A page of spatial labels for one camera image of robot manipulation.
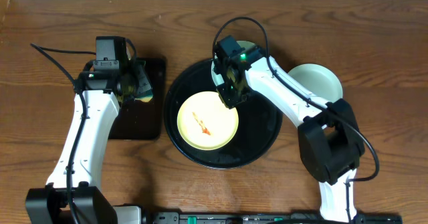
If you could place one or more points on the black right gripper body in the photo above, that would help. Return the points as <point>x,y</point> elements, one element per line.
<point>234,93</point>

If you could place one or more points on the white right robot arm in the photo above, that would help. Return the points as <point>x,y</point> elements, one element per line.
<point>311,96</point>

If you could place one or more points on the yellow plate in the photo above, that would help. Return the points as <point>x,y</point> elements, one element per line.
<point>205,123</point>

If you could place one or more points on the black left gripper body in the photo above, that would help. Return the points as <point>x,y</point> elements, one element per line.
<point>139,83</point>

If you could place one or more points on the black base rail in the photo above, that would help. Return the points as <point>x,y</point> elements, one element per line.
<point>297,218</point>

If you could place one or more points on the light blue plate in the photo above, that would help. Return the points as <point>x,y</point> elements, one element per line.
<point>319,80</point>

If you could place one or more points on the pale green plate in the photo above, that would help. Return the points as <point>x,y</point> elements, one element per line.
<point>249,45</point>

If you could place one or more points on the black rectangular tray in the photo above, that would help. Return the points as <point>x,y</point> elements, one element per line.
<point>139,120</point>

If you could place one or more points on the green and yellow sponge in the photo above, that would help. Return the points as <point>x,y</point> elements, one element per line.
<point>146,98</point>

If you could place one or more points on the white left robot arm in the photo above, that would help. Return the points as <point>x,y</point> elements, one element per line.
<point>72,193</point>

